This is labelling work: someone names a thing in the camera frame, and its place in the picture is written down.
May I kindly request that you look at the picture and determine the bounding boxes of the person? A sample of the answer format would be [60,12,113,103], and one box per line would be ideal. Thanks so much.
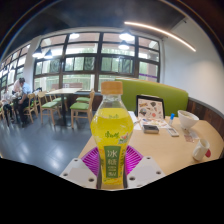
[12,77,33,126]
[1,89,16,116]

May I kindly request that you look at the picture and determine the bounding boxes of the wooden dining table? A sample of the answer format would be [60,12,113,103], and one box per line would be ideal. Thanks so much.
[45,87,83,126]

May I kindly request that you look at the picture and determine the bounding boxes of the curved linear ceiling light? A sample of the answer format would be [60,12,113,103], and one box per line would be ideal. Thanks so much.
[123,21,198,53]

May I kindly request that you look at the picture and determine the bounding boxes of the small blue-capped bottle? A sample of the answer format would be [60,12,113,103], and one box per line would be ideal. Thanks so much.
[168,113,176,127]

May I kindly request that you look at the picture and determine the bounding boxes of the white ceramic mug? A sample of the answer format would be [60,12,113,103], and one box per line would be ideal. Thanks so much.
[192,138,212,162]

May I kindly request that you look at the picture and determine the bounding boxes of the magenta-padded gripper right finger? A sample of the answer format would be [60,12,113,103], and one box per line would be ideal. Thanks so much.
[125,145,167,189]

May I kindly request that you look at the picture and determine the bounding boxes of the white ceramic bowl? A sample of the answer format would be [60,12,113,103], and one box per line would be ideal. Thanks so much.
[177,109,200,131]

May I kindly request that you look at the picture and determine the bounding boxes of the black-framed window wall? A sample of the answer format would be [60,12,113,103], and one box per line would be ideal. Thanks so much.
[0,31,161,96]

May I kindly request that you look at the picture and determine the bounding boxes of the yellow drink bottle orange cap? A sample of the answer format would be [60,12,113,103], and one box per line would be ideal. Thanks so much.
[90,80,135,190]

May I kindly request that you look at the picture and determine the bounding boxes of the black-framed standing picture sign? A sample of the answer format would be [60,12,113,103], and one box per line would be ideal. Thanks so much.
[135,94,166,121]

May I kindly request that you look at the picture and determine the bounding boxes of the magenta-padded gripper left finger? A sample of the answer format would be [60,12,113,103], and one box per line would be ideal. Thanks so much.
[59,146,101,190]

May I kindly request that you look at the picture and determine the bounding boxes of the small dark box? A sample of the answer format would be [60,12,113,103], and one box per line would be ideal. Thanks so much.
[142,124,160,135]

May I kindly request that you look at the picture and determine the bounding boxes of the wooden chairs green seats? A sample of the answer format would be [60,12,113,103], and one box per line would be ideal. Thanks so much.
[0,89,96,129]

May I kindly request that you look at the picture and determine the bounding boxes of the clear plastic wrapper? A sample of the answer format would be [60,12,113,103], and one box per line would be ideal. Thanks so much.
[183,133,200,144]

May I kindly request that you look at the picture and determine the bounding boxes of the green upholstered bench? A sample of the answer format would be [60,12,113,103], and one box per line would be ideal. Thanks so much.
[114,77,190,118]

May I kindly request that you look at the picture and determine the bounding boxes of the small white handheld device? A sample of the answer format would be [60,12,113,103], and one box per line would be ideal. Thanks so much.
[165,126,180,138]

